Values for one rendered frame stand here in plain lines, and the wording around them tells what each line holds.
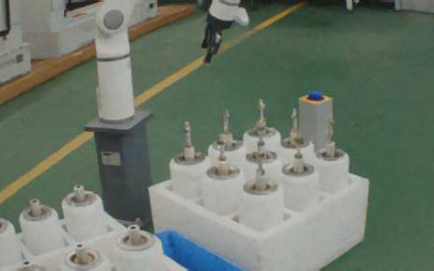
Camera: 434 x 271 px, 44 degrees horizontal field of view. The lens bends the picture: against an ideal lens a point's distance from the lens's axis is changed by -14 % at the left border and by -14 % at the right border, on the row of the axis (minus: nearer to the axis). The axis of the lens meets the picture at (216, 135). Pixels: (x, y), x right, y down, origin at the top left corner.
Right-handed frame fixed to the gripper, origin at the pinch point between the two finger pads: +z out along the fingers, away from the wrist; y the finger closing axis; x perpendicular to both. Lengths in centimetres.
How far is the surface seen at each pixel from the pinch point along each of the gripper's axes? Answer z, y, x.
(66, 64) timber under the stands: 117, -167, -43
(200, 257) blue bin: 14, 66, -2
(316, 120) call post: -3.1, 26.7, 28.2
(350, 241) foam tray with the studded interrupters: 9, 59, 37
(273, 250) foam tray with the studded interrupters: 2, 72, 10
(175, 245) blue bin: 19, 59, -6
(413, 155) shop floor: 13, 7, 84
